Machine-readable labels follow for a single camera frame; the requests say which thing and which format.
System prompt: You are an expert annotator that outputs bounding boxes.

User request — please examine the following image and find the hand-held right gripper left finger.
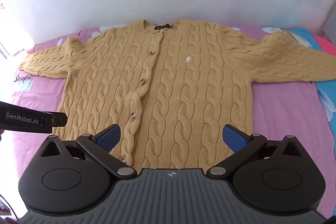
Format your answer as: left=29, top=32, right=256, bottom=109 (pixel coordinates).
left=39, top=124, right=137, bottom=178

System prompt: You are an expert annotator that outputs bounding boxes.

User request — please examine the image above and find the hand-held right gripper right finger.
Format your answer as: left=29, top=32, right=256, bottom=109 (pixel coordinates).
left=207, top=124, right=302, bottom=178

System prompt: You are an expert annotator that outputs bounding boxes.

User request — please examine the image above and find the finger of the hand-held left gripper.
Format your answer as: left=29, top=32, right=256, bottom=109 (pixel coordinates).
left=52, top=112, right=68, bottom=127

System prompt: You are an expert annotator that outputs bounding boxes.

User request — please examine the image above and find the yellow cable-knit cardigan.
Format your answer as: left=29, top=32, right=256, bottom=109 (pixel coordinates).
left=20, top=19, right=336, bottom=169

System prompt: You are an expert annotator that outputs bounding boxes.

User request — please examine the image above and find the pink floral bed sheet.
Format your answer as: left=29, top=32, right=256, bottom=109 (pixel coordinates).
left=0, top=24, right=336, bottom=203

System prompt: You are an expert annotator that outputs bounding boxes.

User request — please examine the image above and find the bright pink cloth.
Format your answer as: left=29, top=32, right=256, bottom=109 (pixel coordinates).
left=314, top=35, right=336, bottom=55

